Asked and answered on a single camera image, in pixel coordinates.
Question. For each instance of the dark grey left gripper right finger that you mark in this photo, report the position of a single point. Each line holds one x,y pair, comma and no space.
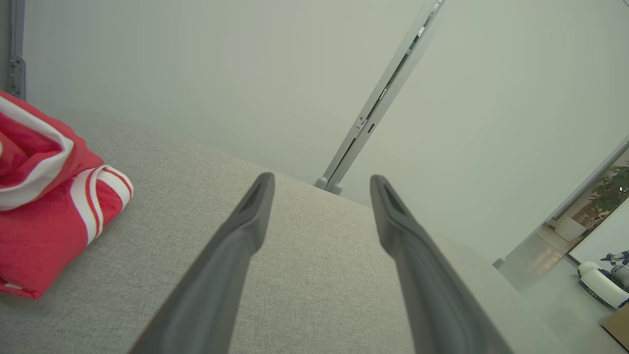
437,295

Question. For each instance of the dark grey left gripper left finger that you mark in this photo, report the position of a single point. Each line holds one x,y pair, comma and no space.
211,295

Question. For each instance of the red jersey with white trim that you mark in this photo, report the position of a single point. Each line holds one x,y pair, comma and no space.
44,231

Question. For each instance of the white planter pot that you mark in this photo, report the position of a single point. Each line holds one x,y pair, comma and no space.
570,228

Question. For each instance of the white rounded machine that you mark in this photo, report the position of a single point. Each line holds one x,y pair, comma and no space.
602,285

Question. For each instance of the brown cardboard box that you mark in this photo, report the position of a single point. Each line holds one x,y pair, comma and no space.
618,327

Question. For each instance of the green potted plant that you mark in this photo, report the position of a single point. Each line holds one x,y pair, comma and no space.
612,194

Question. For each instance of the grey metal frame post with latch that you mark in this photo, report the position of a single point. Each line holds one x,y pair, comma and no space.
378,98

